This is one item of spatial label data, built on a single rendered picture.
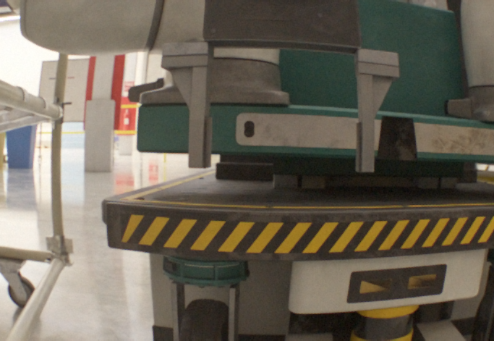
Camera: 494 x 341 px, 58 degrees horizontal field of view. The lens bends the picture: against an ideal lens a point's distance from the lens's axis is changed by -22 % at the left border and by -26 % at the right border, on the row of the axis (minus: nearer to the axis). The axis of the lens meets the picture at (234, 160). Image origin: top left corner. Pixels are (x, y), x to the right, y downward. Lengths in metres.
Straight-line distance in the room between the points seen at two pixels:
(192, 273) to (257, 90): 0.23
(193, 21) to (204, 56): 0.24
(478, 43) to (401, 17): 0.17
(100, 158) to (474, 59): 6.32
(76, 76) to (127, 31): 9.39
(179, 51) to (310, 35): 0.11
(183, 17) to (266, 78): 0.14
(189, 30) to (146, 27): 0.06
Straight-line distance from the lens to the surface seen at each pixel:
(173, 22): 0.68
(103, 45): 0.70
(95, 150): 6.86
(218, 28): 0.44
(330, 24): 0.44
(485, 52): 0.77
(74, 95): 10.03
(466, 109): 0.78
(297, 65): 0.83
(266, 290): 0.81
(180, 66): 0.45
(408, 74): 0.85
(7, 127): 1.07
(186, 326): 0.67
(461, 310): 0.89
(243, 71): 0.68
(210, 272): 0.65
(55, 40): 0.70
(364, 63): 0.44
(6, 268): 1.15
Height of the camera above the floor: 0.39
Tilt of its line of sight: 2 degrees down
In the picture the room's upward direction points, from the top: 1 degrees clockwise
